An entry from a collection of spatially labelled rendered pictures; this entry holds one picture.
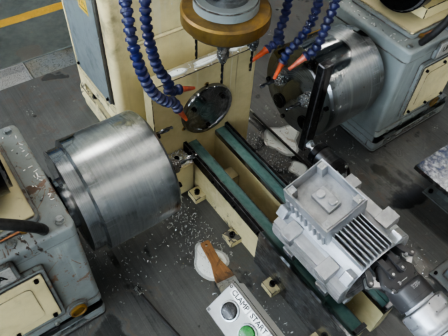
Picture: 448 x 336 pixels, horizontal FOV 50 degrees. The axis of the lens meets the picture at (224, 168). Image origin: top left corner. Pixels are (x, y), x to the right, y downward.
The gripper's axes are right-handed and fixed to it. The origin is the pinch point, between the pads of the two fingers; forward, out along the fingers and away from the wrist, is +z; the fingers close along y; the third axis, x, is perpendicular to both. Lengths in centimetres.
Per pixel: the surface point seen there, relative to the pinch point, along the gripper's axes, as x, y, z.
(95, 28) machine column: -5, 20, 65
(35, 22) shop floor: 140, -12, 243
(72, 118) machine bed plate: 38, 25, 78
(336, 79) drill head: -2.2, -22.5, 27.5
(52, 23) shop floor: 139, -21, 236
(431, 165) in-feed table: 15.9, -41.5, 1.9
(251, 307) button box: -1.7, 26.8, -4.4
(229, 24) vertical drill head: -21.4, 4.7, 37.3
